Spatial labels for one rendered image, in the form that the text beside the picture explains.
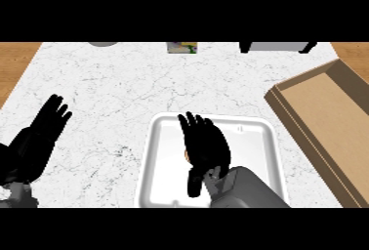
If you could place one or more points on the white plastic tray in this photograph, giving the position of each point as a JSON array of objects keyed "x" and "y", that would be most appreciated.
[{"x": 162, "y": 162}]

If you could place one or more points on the brown cardboard box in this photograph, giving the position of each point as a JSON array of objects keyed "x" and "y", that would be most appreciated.
[{"x": 326, "y": 130}]

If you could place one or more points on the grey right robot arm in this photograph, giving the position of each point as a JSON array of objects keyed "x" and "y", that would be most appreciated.
[{"x": 239, "y": 188}]

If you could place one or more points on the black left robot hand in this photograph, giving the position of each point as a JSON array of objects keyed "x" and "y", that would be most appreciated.
[{"x": 35, "y": 140}]

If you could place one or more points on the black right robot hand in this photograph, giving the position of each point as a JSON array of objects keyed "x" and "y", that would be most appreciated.
[{"x": 206, "y": 146}]

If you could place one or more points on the orange cupcake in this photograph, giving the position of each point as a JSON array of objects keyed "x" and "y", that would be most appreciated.
[{"x": 186, "y": 155}]

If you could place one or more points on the grey round object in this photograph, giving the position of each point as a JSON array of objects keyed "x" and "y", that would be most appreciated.
[{"x": 102, "y": 43}]

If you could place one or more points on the grey appliance with black legs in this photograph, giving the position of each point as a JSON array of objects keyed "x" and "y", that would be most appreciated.
[{"x": 277, "y": 46}]

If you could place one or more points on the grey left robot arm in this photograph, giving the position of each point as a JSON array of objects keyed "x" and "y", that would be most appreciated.
[{"x": 16, "y": 195}]

